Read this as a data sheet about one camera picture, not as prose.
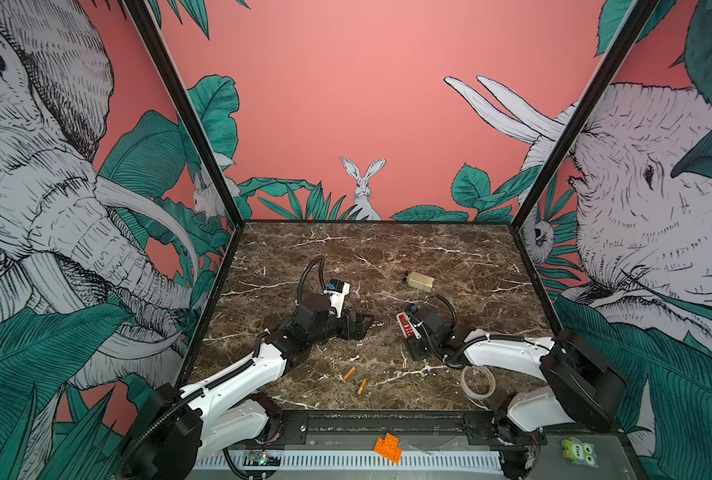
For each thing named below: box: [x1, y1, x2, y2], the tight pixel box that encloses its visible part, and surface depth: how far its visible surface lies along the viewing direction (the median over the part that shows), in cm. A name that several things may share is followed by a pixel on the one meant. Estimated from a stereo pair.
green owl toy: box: [561, 437, 599, 468], surface depth 72 cm
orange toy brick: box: [374, 433, 402, 465], surface depth 72 cm
